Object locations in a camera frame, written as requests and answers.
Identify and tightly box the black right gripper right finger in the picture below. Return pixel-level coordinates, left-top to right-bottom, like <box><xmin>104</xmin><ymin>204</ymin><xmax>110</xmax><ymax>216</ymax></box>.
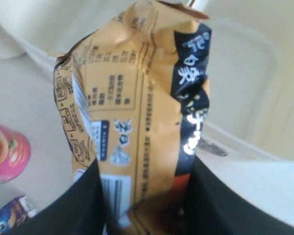
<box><xmin>183</xmin><ymin>157</ymin><xmax>294</xmax><ymax>235</ymax></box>

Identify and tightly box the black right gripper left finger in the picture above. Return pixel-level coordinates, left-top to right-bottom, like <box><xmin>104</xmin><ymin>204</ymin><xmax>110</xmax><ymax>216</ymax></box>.
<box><xmin>13</xmin><ymin>161</ymin><xmax>106</xmax><ymax>235</ymax></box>

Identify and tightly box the purple juice carton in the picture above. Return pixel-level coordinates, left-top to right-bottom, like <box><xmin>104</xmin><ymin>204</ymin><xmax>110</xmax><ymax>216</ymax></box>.
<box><xmin>0</xmin><ymin>195</ymin><xmax>37</xmax><ymax>235</ymax></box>

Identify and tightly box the pink Lays chips can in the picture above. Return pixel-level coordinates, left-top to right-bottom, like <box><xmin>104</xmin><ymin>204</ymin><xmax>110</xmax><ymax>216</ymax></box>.
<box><xmin>0</xmin><ymin>124</ymin><xmax>31</xmax><ymax>183</ymax></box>

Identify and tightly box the orange instant noodle bag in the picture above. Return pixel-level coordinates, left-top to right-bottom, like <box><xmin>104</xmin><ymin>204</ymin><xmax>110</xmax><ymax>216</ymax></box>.
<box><xmin>53</xmin><ymin>0</ymin><xmax>212</xmax><ymax>235</ymax></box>

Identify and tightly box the cream bin with circle mark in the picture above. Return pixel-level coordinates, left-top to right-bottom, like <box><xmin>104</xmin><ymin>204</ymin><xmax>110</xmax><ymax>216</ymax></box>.
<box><xmin>0</xmin><ymin>0</ymin><xmax>294</xmax><ymax>170</ymax></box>

